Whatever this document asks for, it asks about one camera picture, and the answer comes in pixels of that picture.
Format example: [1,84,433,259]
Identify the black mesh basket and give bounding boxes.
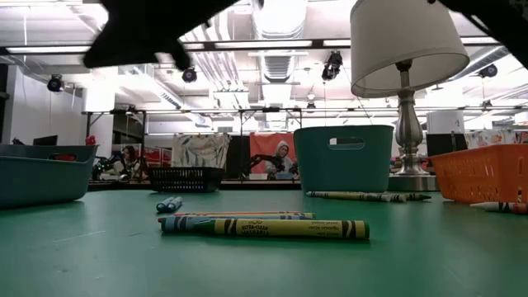
[147,166,227,194]

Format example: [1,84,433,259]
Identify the red backdrop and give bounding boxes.
[248,132,296,175]

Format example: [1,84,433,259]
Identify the colourful cloth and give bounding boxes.
[464,129,528,150]

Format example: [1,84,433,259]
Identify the orange mesh basket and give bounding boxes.
[428,143,528,205]

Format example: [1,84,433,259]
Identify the red storage bins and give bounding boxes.
[141,145,173,168]

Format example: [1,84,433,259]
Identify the teal plastic bin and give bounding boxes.
[293,125,395,194]

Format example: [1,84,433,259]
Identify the table lamp white shade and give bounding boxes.
[350,0,471,193]

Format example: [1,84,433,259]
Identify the background robot arms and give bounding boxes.
[92,150,125,182]

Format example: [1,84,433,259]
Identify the grey-blue plastic bin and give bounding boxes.
[0,143,100,210]

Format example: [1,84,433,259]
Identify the green table mat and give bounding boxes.
[0,188,528,297]

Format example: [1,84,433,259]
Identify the person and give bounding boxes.
[111,144,140,177]
[263,139,299,181]

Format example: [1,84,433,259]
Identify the black table frame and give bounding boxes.
[87,179,304,191]

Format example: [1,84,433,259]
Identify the black ceiling spotlight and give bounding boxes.
[181,65,199,84]
[320,49,344,83]
[477,63,499,80]
[45,73,66,93]

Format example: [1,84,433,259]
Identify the patterned cloth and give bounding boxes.
[171,133,233,169]

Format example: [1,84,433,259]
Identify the background black rig frame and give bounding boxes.
[81,107,303,144]

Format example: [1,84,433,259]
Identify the yellow green crayon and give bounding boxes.
[196,219,371,241]

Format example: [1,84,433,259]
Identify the black panel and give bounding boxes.
[225,134,252,181]

